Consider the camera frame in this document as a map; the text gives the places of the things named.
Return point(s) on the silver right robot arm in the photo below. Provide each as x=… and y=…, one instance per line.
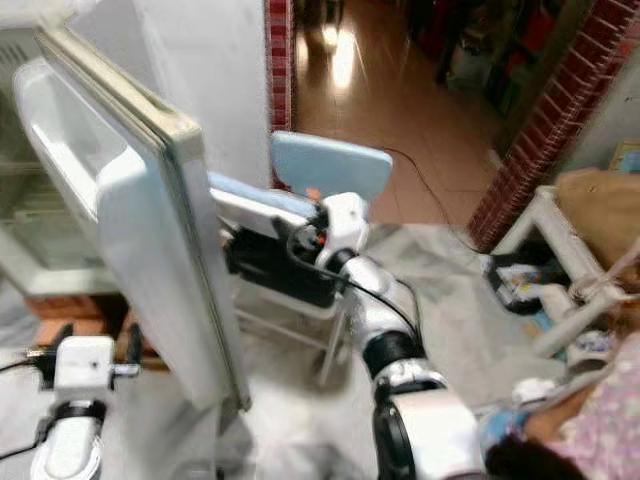
x=435, y=430

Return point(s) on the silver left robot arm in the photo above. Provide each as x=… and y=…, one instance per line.
x=65, y=450

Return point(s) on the white fridge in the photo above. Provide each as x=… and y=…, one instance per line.
x=50, y=278

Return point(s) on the white fridge door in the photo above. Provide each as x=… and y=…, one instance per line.
x=160, y=250

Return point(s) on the black box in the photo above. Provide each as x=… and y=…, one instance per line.
x=275, y=275

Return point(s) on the light blue chair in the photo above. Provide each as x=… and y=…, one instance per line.
x=330, y=165

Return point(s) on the black printed tray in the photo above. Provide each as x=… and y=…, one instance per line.
x=515, y=290

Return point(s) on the red brick pillar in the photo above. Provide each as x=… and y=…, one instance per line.
x=550, y=120

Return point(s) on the dark cluttered shelf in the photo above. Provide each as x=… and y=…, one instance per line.
x=500, y=50

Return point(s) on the brown sack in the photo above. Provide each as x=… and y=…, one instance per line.
x=605, y=215

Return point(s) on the person in pink patterned clothes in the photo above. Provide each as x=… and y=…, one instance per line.
x=600, y=430

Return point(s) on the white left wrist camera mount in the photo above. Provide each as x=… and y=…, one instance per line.
x=82, y=365

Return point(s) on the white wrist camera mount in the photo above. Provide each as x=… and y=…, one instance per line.
x=345, y=220
x=82, y=365

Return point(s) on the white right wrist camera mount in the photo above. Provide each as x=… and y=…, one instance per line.
x=345, y=220

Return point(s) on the narrow red brick wall edge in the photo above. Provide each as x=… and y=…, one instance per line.
x=280, y=80

